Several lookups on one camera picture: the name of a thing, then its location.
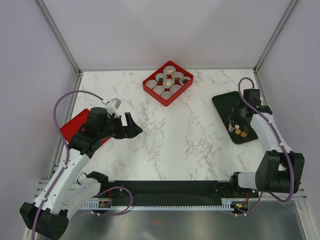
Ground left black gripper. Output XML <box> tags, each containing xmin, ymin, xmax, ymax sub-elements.
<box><xmin>98</xmin><ymin>112</ymin><xmax>142</xmax><ymax>140</ymax></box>

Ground metal tongs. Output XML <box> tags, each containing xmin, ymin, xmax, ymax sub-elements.
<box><xmin>227</xmin><ymin>101</ymin><xmax>240</xmax><ymax>133</ymax></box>

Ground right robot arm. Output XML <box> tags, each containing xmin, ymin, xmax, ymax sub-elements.
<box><xmin>228</xmin><ymin>100</ymin><xmax>305</xmax><ymax>198</ymax></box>

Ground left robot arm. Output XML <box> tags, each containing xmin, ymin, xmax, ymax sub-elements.
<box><xmin>19</xmin><ymin>107</ymin><xmax>143</xmax><ymax>240</ymax></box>

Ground red chocolate box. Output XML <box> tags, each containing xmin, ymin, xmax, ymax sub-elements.
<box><xmin>142</xmin><ymin>61</ymin><xmax>194</xmax><ymax>107</ymax></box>

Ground dark green tray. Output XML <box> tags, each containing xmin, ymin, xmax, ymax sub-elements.
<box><xmin>211</xmin><ymin>91</ymin><xmax>258</xmax><ymax>145</ymax></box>

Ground red box lid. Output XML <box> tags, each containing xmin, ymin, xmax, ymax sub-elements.
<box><xmin>60</xmin><ymin>107</ymin><xmax>110</xmax><ymax>154</ymax></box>

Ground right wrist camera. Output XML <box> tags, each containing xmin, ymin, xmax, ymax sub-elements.
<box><xmin>243</xmin><ymin>89</ymin><xmax>262</xmax><ymax>107</ymax></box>

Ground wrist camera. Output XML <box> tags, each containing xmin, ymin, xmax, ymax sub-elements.
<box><xmin>243</xmin><ymin>89</ymin><xmax>262</xmax><ymax>107</ymax></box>
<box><xmin>101</xmin><ymin>98</ymin><xmax>122</xmax><ymax>115</ymax></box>

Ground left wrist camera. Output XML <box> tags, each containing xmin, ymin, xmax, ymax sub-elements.
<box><xmin>101</xmin><ymin>98</ymin><xmax>122</xmax><ymax>115</ymax></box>

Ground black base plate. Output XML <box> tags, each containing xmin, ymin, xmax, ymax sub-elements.
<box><xmin>100</xmin><ymin>180</ymin><xmax>259</xmax><ymax>207</ymax></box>

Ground white cable duct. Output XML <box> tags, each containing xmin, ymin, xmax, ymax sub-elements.
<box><xmin>82</xmin><ymin>198</ymin><xmax>253</xmax><ymax>211</ymax></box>

